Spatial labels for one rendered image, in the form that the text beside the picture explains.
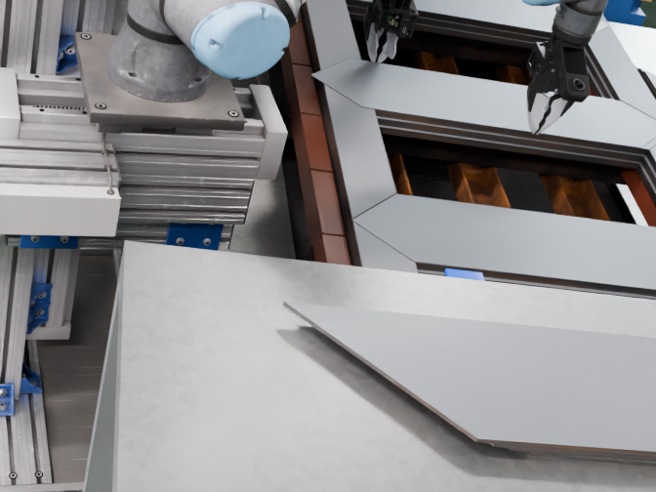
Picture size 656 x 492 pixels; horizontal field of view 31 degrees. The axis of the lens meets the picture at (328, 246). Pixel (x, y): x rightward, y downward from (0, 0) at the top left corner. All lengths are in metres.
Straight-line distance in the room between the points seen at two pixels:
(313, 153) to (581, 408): 0.88
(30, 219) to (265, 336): 0.46
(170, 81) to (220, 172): 0.19
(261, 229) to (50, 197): 0.57
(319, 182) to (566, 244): 0.43
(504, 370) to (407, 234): 0.58
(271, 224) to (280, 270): 0.71
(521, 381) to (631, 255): 0.74
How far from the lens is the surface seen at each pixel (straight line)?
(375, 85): 2.29
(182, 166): 1.80
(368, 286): 1.46
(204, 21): 1.55
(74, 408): 2.39
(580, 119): 2.42
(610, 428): 1.37
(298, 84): 2.28
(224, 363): 1.30
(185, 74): 1.72
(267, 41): 1.57
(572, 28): 2.09
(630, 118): 2.50
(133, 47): 1.72
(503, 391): 1.35
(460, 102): 2.32
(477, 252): 1.93
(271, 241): 2.10
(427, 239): 1.91
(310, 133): 2.14
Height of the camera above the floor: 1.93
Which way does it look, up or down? 36 degrees down
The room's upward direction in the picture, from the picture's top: 17 degrees clockwise
